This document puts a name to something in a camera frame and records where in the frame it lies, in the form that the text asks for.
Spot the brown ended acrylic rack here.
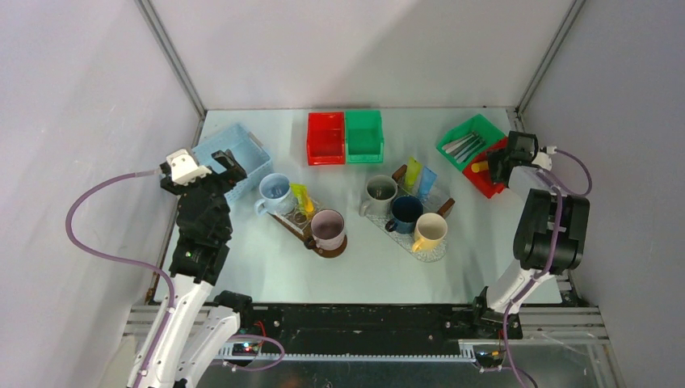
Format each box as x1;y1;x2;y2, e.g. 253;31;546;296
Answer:
391;164;456;219

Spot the light blue mug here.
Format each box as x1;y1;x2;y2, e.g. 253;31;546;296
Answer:
254;173;297;216

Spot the cream yellow mug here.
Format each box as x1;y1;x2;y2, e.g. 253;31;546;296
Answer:
411;213;448;252

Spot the grey mug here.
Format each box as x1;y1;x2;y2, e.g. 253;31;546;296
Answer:
359;175;398;217

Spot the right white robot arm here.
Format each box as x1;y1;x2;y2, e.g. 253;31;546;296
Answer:
469;131;593;338

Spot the dark blue mug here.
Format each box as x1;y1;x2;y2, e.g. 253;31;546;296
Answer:
385;196;424;234

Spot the wrist white camera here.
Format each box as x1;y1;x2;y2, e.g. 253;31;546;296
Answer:
532;145;557;171
160;149;212;186

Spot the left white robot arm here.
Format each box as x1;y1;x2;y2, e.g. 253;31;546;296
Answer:
127;149;255;387

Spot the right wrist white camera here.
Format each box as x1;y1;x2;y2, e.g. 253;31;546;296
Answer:
532;145;557;171

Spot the red toothpaste bin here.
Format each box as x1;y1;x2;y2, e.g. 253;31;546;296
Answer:
462;137;508;199

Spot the light blue plastic basket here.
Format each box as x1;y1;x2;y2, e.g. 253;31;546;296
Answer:
192;124;273;205

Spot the mauve pink mug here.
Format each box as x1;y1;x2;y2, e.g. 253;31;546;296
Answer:
304;209;347;251

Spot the clear glass oval tray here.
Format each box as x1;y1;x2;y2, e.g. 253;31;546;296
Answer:
366;215;448;263

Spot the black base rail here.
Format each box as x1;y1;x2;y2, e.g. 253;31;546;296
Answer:
238;303;523;356

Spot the green plastic bin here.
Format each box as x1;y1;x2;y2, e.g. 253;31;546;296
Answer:
344;110;385;164

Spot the red plastic bin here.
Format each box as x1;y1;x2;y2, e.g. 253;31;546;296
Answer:
305;112;346;166

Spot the green toothbrush bin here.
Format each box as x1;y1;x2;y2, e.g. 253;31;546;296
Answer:
436;114;506;172

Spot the clear acrylic holder rack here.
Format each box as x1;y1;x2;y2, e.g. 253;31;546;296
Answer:
270;191;324;242

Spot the brown wooden oval tray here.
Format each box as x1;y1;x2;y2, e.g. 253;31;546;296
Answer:
270;209;347;259

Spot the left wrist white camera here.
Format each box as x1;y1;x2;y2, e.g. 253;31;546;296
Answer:
160;149;212;186

